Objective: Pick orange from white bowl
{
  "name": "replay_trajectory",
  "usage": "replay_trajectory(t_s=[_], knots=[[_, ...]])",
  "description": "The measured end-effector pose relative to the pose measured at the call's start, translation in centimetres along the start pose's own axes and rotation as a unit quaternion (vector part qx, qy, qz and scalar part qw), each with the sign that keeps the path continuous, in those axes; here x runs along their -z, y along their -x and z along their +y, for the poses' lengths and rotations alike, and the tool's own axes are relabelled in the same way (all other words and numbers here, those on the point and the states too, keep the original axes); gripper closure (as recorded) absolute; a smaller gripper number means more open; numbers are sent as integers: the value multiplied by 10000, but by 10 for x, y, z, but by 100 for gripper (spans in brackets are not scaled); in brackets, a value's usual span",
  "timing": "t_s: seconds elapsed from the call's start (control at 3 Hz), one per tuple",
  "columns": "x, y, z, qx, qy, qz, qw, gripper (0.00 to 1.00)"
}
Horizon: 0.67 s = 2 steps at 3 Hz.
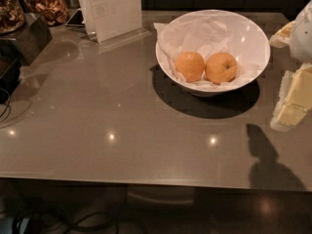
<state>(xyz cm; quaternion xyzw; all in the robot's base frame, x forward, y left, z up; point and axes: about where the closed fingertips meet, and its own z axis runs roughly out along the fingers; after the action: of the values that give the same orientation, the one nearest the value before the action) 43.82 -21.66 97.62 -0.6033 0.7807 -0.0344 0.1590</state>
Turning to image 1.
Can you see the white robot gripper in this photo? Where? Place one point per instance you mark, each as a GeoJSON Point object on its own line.
{"type": "Point", "coordinates": [302, 36]}

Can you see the orange fruit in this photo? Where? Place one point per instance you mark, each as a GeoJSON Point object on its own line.
{"type": "Point", "coordinates": [221, 67]}
{"type": "Point", "coordinates": [191, 65]}

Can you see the white ceramic bowl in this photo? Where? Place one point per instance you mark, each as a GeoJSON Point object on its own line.
{"type": "Point", "coordinates": [253, 39]}

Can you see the clear acrylic sign holder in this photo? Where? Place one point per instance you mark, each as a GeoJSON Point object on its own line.
{"type": "Point", "coordinates": [111, 22]}

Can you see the black box on table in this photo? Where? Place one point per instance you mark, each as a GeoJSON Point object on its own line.
{"type": "Point", "coordinates": [21, 48]}

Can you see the glass jar of nuts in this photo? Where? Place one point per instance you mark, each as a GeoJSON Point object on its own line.
{"type": "Point", "coordinates": [12, 16]}

